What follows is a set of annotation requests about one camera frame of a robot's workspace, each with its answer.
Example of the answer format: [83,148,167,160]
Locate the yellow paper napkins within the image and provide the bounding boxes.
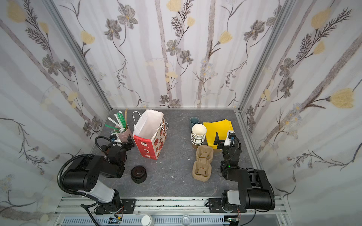
[203,119,234,149]

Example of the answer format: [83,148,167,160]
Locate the pink metal straw bucket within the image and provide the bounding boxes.
[117,127,133,143]

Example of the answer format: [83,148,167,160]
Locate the stack of pulp cup carriers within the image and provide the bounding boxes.
[192,145,214,182]

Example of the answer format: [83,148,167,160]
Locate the small teal cup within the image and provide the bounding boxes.
[189,117,199,128]

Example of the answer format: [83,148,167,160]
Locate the brown paper straw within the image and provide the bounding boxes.
[124,109,128,129]

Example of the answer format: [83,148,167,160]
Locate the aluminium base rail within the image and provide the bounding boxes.
[53,196,292,226]

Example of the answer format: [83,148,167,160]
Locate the stack of paper cups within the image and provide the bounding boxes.
[191,124,207,149]

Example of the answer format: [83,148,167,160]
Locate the stack of black cup lids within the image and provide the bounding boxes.
[131,165,147,184]

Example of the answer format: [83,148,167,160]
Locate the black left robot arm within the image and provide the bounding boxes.
[57,136,135,216]

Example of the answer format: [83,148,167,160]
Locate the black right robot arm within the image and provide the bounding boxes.
[206,131,276,213]

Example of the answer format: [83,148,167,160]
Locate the green wrapped straw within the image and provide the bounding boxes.
[117,112,127,131]

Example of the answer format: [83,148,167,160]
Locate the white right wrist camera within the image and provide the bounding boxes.
[223,131,236,146]

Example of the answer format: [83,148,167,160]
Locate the red white paper bag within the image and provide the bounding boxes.
[133,109,169,160]

